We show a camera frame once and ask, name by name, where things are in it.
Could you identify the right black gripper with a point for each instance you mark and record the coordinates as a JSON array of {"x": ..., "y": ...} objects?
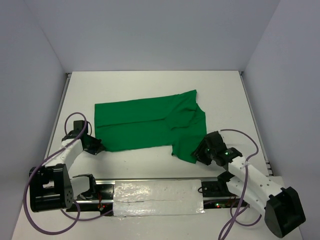
[{"x": 199, "y": 152}]

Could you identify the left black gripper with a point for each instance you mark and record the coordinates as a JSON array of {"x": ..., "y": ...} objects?
[{"x": 98, "y": 147}]

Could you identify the green t shirt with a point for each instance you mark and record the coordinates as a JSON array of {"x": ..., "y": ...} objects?
[{"x": 175, "y": 120}]

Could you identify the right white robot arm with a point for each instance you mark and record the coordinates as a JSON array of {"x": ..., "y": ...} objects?
[{"x": 280, "y": 207}]

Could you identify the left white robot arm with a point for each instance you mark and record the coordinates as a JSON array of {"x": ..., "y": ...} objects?
[{"x": 51, "y": 188}]

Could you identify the silver tape patch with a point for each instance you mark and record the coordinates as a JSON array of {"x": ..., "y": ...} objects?
[{"x": 157, "y": 198}]

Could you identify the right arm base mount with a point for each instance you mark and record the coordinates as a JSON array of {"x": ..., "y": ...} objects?
[{"x": 216, "y": 194}]

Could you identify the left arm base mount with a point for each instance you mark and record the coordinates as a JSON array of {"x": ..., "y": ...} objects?
[{"x": 100, "y": 197}]

